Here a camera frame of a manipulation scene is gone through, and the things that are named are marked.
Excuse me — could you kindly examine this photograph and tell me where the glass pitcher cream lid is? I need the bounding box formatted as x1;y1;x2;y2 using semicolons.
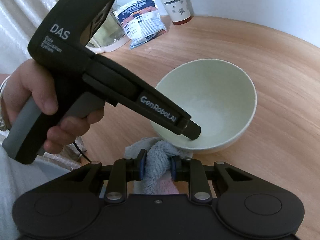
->
86;0;128;53

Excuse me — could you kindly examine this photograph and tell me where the grey pink cleaning cloth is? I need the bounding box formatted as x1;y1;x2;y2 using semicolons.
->
124;137;193;196

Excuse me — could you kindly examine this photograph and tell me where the person's white clothing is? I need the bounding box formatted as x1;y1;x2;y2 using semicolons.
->
0;141;77;240

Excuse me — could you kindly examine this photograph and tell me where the white patterned tumbler red lid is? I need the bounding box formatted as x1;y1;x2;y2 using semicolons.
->
147;0;195;26

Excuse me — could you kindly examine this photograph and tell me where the white translucent curtain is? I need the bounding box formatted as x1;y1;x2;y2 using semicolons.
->
0;0;59;75

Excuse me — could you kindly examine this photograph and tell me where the blue silver foil packet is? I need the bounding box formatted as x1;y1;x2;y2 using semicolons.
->
113;0;167;50

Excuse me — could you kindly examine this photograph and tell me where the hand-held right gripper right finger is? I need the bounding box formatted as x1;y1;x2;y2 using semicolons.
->
170;156;252;203

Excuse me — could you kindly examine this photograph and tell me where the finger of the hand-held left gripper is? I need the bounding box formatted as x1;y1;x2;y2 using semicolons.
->
180;116;202;141

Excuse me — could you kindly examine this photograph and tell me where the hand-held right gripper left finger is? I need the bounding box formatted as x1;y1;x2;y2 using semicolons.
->
84;149;148;204

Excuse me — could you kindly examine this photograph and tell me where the pale green bowl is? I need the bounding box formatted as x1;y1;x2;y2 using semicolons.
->
149;58;258;155

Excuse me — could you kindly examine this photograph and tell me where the person's left forearm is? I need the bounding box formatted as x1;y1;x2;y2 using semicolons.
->
0;73;12;132

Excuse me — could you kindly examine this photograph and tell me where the black cable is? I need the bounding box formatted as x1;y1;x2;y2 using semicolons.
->
72;142;93;163

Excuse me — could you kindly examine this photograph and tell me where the person's left hand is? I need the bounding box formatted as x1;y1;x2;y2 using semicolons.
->
4;58;106;154

